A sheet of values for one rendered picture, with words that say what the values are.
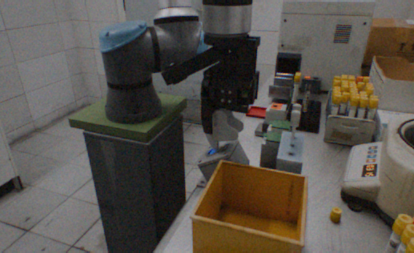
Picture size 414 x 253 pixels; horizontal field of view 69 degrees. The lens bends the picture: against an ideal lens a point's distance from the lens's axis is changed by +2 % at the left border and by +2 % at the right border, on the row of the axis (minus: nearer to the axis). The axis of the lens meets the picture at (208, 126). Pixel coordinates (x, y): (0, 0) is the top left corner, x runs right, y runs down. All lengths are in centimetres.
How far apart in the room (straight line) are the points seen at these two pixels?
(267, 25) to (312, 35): 138
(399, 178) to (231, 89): 28
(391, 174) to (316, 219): 13
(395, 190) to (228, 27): 35
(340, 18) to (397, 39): 45
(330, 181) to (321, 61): 55
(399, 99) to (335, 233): 42
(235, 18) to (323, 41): 67
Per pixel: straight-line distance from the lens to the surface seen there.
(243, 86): 46
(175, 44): 75
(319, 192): 60
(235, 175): 48
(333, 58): 109
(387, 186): 56
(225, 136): 52
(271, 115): 74
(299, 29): 108
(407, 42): 148
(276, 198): 49
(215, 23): 45
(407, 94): 84
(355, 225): 56
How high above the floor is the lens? 123
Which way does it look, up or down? 26 degrees down
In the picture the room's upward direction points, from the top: straight up
